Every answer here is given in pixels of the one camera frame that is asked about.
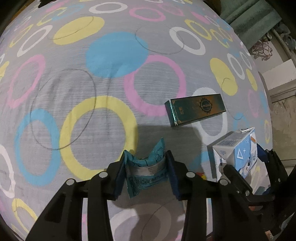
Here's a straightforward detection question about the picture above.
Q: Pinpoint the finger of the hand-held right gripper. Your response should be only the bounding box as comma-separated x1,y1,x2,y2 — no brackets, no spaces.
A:
257,144,288,196
223,165,253,200

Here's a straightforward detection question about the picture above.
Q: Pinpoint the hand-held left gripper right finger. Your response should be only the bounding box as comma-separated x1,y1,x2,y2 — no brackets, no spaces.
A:
165,150,264,241

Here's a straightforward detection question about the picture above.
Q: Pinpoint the bed with circle-print sheet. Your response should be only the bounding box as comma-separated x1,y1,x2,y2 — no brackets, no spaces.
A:
0,0,273,241

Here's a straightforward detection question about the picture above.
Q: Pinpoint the teal wrapper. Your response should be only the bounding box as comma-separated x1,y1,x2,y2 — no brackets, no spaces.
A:
124,137,167,199

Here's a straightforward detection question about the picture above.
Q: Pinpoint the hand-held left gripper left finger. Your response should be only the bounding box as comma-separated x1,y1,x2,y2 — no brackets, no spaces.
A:
25,160,127,241

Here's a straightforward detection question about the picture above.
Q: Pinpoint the dark green box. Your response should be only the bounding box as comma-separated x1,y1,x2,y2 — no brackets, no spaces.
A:
165,93,226,127

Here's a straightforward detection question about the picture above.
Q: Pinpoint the white blue milk carton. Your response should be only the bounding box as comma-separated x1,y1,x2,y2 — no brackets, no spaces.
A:
213,127,258,183

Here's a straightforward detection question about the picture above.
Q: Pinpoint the white board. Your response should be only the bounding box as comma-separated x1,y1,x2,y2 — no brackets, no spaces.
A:
258,59,296,91

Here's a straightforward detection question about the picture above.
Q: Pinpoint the folding clothes hanger rack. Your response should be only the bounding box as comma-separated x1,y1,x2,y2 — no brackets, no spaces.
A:
251,23,292,61

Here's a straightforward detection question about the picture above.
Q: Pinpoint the green patterned curtain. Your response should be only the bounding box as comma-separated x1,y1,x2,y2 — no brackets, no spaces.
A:
217,0,281,35

